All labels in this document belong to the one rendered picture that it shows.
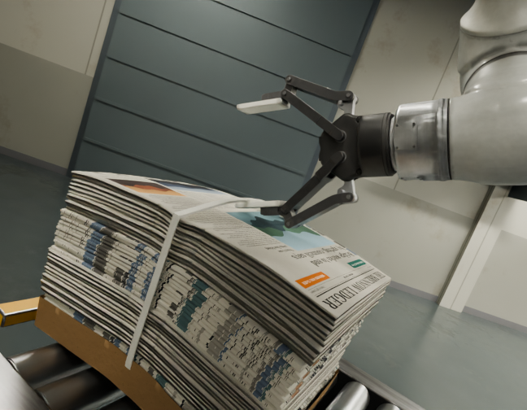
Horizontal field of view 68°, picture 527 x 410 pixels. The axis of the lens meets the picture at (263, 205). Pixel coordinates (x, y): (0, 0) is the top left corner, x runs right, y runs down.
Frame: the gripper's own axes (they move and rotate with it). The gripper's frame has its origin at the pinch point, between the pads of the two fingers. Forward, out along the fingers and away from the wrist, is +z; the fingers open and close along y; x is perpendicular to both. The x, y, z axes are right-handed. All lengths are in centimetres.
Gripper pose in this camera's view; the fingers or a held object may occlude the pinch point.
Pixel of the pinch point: (248, 155)
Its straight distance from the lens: 56.5
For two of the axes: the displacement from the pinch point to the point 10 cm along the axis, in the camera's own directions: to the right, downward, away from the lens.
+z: -8.8, 0.1, 4.8
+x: 4.8, 0.4, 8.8
